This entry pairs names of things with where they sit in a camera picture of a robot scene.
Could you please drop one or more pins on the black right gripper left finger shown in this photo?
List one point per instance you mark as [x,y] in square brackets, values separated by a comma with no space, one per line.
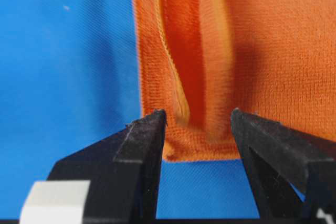
[123,170]

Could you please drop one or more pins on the blue table cloth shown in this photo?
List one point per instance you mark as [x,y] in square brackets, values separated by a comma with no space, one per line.
[69,78]

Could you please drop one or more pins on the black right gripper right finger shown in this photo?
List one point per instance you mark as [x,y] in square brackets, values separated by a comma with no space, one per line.
[291,173]

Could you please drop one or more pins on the orange towel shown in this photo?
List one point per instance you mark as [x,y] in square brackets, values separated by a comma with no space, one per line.
[200,59]

